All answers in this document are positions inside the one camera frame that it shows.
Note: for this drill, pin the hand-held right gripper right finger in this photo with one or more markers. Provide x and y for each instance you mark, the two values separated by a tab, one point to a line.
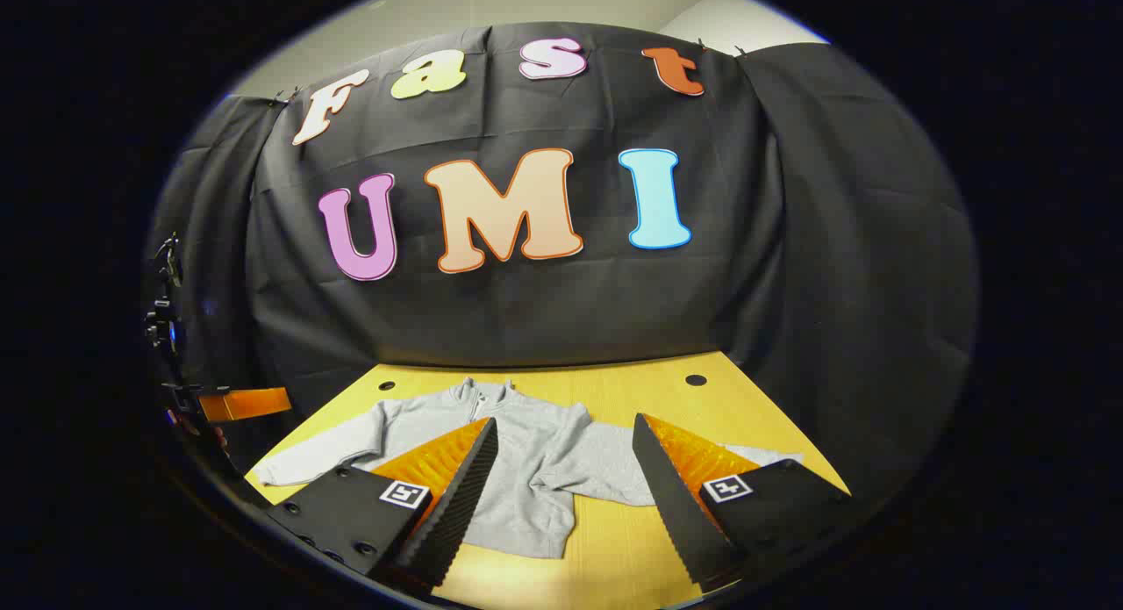
671	505

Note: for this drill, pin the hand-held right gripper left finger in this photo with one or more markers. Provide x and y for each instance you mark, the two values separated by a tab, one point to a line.
461	496

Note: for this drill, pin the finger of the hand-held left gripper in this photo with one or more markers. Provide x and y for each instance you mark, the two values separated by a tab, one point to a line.
246	404

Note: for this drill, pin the grey sweatshirt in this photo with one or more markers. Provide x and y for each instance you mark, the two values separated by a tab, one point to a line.
526	452

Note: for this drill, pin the black backdrop cloth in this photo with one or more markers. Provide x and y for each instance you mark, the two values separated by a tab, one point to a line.
526	312

